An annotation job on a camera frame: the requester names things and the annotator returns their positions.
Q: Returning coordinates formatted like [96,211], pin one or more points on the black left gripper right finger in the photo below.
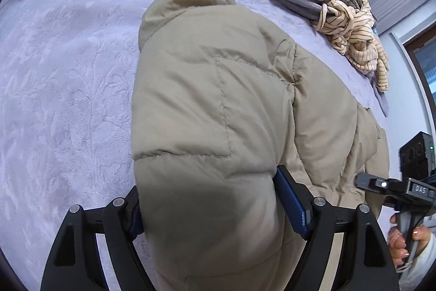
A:
[344,243]

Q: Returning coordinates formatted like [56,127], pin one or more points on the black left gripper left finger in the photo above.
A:
[95,243]

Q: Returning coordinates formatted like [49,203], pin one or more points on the beige puffer jacket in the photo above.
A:
[223,96]

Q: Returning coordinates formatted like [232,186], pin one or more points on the right hand with painted nails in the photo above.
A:
[398,247]

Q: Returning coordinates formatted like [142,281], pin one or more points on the dark framed window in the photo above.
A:
[422,51]

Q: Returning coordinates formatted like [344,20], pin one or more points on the brown and cream striped garment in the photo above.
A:
[351,30]

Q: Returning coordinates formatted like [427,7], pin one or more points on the lilac bed cover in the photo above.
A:
[67,75]

